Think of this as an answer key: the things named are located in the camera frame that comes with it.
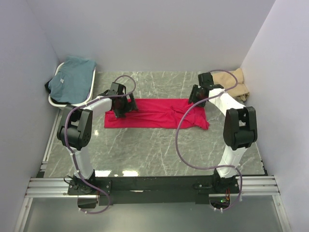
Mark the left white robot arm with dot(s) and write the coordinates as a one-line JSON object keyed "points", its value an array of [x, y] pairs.
{"points": [[75, 128]]}

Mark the beige folded t shirt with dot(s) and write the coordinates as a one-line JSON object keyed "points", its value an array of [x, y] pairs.
{"points": [[226, 80]]}

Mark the red t shirt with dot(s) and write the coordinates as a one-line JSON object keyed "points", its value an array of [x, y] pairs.
{"points": [[151, 113]]}

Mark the white laundry basket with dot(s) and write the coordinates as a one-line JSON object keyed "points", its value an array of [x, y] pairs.
{"points": [[58, 101]]}

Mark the black garment in basket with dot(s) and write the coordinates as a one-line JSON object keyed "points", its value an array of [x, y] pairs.
{"points": [[46, 85]]}

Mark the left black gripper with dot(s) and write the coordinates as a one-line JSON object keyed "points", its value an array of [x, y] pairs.
{"points": [[123, 109]]}

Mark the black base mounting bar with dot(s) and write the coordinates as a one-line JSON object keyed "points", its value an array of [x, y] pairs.
{"points": [[154, 189]]}

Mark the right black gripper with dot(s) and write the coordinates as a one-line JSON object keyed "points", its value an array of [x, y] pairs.
{"points": [[196, 97]]}

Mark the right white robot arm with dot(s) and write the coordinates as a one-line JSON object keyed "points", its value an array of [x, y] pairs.
{"points": [[240, 127]]}

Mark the aluminium frame rail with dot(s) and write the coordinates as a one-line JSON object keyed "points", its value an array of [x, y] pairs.
{"points": [[57, 188]]}

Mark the teal blue t shirt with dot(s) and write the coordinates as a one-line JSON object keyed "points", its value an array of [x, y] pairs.
{"points": [[72, 82]]}

